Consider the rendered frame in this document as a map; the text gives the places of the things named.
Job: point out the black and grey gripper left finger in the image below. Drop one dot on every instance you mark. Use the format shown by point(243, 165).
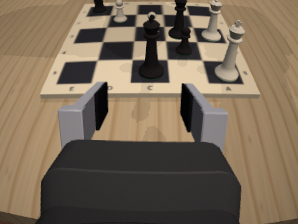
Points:
point(85, 116)

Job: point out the chessboard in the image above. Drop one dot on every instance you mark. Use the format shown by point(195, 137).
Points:
point(99, 49)

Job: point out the white chess king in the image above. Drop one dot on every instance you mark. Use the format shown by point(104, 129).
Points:
point(226, 71)

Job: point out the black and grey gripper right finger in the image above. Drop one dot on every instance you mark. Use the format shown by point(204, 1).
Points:
point(206, 124)

